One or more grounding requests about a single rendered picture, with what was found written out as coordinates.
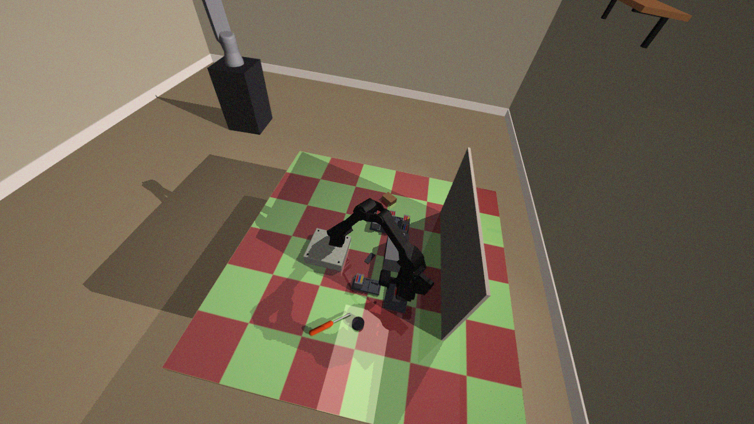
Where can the orange-handled screwdriver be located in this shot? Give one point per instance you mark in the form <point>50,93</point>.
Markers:
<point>325,326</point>

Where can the brown block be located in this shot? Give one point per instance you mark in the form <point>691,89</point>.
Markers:
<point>389,198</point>

